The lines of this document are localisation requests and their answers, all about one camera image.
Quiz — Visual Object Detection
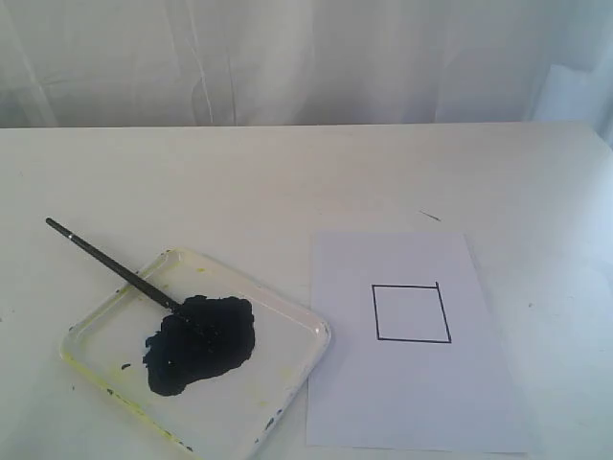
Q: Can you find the white paper with square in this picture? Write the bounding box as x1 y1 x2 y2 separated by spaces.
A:
306 232 530 453

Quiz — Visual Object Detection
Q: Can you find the thin black paintbrush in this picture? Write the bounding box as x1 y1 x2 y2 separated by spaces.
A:
45 218 192 324

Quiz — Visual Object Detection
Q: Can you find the black paint blob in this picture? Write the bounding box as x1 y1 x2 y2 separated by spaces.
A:
143 295 256 397

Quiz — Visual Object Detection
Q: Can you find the white paint tray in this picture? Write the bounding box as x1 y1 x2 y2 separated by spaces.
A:
60 248 330 459

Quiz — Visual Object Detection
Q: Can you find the white background curtain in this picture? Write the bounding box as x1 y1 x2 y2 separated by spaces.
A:
1 1 612 140

